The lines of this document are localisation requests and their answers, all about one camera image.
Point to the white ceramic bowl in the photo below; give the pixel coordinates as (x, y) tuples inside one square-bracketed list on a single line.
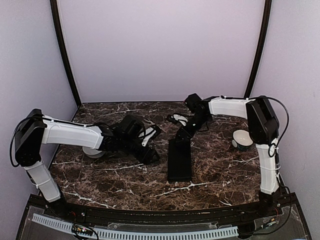
[(93, 153)]

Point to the black zippered tool case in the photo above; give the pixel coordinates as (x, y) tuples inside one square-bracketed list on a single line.
[(179, 168)]

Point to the right black frame post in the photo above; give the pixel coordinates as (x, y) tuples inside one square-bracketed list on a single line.
[(259, 48)]

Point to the black front rail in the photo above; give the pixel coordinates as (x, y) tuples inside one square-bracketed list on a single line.
[(98, 216)]

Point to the left black frame post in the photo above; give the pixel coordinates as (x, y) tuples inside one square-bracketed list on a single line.
[(63, 51)]

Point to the teal white cup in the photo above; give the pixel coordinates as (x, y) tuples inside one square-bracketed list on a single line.
[(241, 140)]

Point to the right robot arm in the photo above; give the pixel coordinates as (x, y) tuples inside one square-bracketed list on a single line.
[(263, 130)]

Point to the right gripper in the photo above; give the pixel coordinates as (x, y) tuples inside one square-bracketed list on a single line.
[(181, 131)]

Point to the black frame post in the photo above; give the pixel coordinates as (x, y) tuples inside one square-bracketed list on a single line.
[(259, 48), (63, 51)]

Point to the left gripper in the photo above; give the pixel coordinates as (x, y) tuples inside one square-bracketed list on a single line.
[(147, 156)]

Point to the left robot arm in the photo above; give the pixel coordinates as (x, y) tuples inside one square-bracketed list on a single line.
[(38, 129)]

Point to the white slotted cable duct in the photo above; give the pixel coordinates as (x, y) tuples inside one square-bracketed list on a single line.
[(134, 232)]

